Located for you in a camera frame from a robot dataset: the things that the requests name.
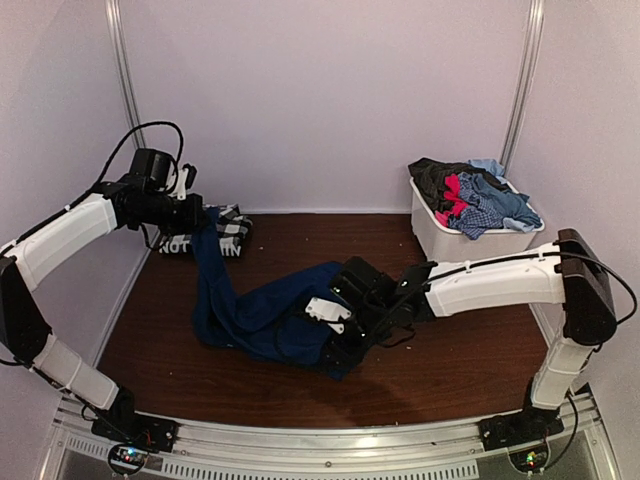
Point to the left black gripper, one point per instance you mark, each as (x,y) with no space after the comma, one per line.
(193,217)

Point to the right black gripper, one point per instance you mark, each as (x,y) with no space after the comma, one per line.
(347,356)

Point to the black white plaid shirt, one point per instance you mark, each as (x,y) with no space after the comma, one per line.
(232,228)

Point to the navy blue garment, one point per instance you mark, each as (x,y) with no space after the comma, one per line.
(268,322)

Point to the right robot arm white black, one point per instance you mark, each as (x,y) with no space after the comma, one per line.
(368,304)

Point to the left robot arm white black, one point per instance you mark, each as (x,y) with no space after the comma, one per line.
(59,279)

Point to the blue patterned garment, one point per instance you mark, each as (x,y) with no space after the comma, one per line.
(477,218)

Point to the red pink garment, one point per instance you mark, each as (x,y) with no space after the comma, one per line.
(453,205)

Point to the dark grey garment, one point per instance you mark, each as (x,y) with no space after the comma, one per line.
(429,177)

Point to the light blue garment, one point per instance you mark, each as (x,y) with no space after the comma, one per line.
(492,187)

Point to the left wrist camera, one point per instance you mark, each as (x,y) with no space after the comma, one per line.
(184,181)

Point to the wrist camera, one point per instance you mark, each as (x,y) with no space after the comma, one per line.
(184,181)
(328,313)

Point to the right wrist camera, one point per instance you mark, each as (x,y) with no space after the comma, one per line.
(328,313)

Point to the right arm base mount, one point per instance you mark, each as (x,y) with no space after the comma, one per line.
(525,433)

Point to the left aluminium corner post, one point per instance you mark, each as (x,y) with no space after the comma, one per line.
(116,32)

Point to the aluminium corner post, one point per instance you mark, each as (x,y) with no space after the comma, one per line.
(529,60)
(116,32)

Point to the aluminium front rail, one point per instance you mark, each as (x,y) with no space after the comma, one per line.
(441,450)

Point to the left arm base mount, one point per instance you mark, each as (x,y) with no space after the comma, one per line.
(137,436)

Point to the right aluminium corner post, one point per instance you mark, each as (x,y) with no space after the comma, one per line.
(529,60)

